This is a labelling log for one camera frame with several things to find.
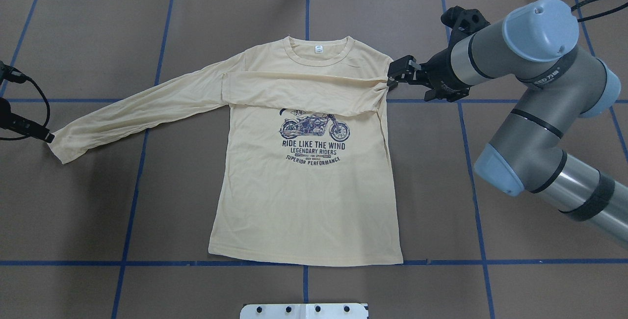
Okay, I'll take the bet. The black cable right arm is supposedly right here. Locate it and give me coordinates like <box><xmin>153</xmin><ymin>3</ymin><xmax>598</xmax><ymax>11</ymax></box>
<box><xmin>571</xmin><ymin>0</ymin><xmax>628</xmax><ymax>23</ymax></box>

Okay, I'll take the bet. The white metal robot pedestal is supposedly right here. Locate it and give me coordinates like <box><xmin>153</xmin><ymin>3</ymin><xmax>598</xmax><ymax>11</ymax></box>
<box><xmin>239</xmin><ymin>303</ymin><xmax>369</xmax><ymax>319</ymax></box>

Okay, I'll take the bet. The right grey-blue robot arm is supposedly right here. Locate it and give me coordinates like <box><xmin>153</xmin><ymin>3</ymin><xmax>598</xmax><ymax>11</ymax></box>
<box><xmin>387</xmin><ymin>0</ymin><xmax>627</xmax><ymax>246</ymax></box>

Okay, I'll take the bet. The cream long-sleeve printed shirt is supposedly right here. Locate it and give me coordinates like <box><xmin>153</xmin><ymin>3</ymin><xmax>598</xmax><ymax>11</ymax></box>
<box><xmin>50</xmin><ymin>36</ymin><xmax>403</xmax><ymax>267</ymax></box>

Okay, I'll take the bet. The black camera cable left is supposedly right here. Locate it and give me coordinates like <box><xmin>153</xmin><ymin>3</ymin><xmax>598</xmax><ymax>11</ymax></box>
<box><xmin>0</xmin><ymin>61</ymin><xmax>51</xmax><ymax>141</ymax></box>

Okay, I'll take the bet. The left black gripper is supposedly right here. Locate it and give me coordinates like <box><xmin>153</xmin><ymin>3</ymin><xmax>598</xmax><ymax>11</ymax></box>
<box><xmin>0</xmin><ymin>98</ymin><xmax>54</xmax><ymax>144</ymax></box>

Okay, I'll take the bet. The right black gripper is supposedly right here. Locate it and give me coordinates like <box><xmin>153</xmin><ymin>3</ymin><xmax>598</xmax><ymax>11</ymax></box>
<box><xmin>387</xmin><ymin>56</ymin><xmax>454</xmax><ymax>102</ymax></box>

